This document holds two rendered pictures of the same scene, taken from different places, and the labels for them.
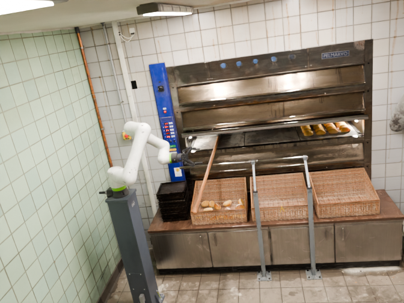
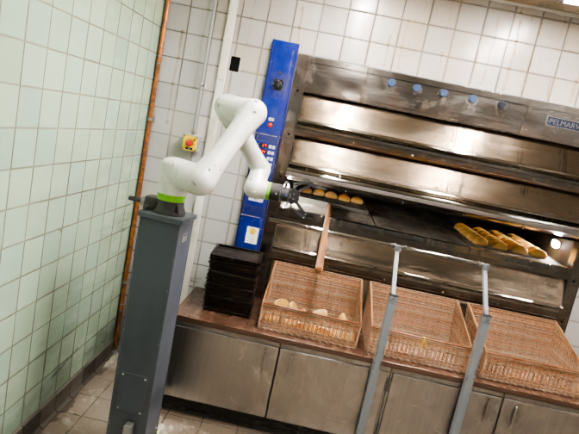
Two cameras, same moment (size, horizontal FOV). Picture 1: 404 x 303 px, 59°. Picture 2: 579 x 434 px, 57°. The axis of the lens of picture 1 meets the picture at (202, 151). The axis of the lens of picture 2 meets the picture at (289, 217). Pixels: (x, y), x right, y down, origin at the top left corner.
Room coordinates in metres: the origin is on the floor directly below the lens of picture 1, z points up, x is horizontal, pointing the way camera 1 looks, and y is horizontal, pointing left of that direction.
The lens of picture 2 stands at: (0.40, 0.53, 1.69)
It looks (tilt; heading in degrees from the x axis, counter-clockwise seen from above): 10 degrees down; 352
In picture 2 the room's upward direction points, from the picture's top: 12 degrees clockwise
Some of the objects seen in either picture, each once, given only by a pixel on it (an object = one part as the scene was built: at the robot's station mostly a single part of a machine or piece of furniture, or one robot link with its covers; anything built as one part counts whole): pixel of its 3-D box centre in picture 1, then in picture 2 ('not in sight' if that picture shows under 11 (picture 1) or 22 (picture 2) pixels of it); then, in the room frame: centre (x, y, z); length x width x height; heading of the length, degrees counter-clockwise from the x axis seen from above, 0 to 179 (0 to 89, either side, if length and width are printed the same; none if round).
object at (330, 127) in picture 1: (322, 124); (497, 238); (3.82, -1.38, 1.21); 0.61 x 0.48 x 0.06; 170
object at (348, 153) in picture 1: (273, 159); (417, 263); (3.49, -0.73, 1.02); 1.79 x 0.11 x 0.19; 80
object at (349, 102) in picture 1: (269, 110); (438, 180); (3.49, -0.73, 1.54); 1.79 x 0.11 x 0.19; 80
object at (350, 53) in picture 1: (265, 64); (456, 104); (3.51, -0.73, 1.99); 1.80 x 0.08 x 0.21; 80
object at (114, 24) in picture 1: (137, 133); (208, 147); (3.72, 0.65, 1.45); 0.05 x 0.02 x 2.30; 80
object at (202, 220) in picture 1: (219, 200); (313, 301); (3.33, -0.11, 0.72); 0.56 x 0.49 x 0.28; 79
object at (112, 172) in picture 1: (117, 178); (176, 179); (2.79, 0.73, 1.36); 0.16 x 0.13 x 0.19; 47
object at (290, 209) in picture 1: (278, 196); (414, 324); (3.22, -0.69, 0.72); 0.56 x 0.49 x 0.28; 80
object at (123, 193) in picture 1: (113, 191); (158, 203); (2.81, 0.79, 1.23); 0.26 x 0.15 x 0.06; 76
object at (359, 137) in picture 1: (272, 145); (422, 239); (3.51, -0.73, 1.16); 1.80 x 0.06 x 0.04; 80
